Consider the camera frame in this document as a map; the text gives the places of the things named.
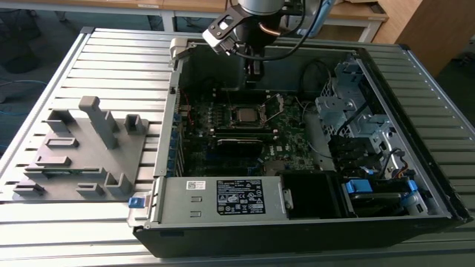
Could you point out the silver CPU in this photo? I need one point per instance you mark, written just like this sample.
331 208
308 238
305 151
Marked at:
247 114

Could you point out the CPU socket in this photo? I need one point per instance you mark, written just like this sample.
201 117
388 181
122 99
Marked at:
233 116

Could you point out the wooden desk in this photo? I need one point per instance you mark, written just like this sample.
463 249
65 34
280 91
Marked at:
371 15
73 3

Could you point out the silver metal disk bay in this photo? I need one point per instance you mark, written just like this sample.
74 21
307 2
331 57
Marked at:
329 107

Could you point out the green motherboard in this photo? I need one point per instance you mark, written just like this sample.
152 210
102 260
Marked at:
292 139

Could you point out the black graphics card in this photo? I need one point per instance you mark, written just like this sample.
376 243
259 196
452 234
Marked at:
239 148

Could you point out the grey chipset heatsink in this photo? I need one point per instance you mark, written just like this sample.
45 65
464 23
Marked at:
275 166

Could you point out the wooden cabinet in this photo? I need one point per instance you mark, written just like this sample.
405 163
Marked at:
437 27

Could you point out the blue disk carrier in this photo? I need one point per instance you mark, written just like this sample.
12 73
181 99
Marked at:
357 185

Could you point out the black office chair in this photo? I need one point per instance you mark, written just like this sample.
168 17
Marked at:
18 55

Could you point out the grey parts rack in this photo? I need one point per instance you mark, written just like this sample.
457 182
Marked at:
92 167

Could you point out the silver power supply unit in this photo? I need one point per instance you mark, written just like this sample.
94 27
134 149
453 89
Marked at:
177 205

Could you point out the blue case clip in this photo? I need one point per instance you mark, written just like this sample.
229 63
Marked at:
134 203

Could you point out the small blue plastic latch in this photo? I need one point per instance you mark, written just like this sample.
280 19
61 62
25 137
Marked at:
411 185

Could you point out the green RAM stick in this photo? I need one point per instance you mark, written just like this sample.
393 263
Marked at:
70 171

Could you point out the black hard disk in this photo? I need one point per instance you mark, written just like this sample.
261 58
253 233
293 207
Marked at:
375 205

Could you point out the black PC case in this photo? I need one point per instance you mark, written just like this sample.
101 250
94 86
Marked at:
296 239

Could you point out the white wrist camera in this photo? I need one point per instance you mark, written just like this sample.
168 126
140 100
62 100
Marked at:
214 41

